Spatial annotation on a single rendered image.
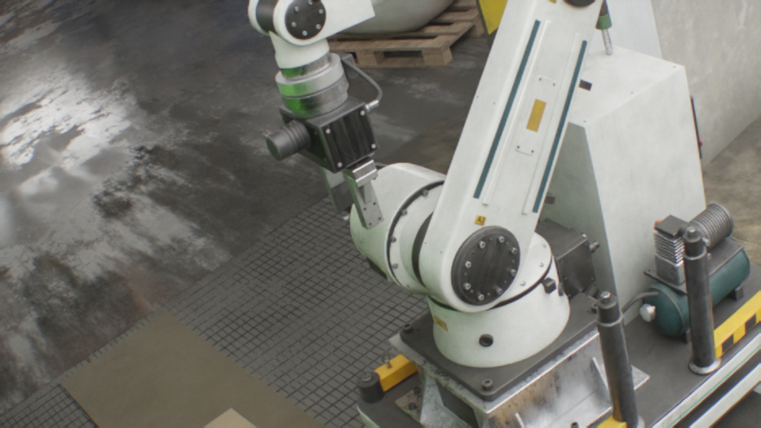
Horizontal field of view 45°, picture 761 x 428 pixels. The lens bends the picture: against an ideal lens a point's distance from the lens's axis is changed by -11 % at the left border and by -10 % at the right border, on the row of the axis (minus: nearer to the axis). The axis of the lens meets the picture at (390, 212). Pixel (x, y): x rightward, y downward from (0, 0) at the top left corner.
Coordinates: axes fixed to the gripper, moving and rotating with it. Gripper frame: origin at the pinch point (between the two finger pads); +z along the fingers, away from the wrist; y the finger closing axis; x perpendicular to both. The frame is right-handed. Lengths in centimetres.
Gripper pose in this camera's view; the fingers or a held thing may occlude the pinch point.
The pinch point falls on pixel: (354, 203)
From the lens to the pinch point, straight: 257.0
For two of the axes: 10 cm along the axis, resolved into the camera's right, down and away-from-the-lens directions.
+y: -5.2, -3.0, 8.0
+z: 2.8, 8.3, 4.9
